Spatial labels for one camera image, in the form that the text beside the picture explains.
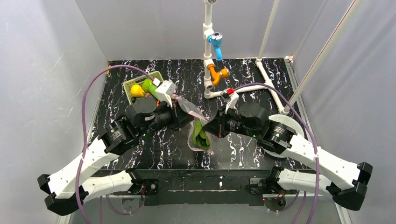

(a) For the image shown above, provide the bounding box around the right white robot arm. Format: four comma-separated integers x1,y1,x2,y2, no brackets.
203,103,373,211

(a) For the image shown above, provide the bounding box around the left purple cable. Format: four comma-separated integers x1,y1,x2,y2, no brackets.
76,64,156,224

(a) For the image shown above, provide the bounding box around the clear zip top bag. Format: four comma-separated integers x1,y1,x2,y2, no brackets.
171,94,213,154

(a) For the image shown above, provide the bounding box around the green plastic basket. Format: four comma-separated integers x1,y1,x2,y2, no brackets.
122,71,164,105

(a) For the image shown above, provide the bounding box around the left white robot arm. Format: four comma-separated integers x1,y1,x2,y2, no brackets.
37,97,197,216

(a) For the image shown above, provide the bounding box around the blue faucet valve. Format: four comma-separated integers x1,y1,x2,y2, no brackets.
207,32,223,61

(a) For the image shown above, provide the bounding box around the green lime toy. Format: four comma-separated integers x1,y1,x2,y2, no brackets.
141,78,154,93

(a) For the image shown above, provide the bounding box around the white round perforated plate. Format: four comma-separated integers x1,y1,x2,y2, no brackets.
257,114,304,159

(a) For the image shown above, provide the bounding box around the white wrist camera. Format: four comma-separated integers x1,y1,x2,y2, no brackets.
220,88,239,114
152,78,176,108

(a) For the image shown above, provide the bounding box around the yellow pear toy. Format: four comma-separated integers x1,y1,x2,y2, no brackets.
130,84,146,98

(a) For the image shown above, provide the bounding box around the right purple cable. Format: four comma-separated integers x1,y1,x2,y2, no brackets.
233,82,319,224

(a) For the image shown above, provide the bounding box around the purple cable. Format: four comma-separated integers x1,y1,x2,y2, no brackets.
76,64,156,224
233,82,319,224

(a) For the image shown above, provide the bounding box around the orange faucet valve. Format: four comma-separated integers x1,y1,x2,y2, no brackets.
207,64,230,86

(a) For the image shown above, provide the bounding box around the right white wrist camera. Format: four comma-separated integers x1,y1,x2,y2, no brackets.
220,88,239,114

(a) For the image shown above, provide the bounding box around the white pvc pipe frame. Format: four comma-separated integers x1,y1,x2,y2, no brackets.
202,0,366,114

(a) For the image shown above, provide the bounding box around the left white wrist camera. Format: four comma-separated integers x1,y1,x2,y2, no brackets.
152,78,176,108

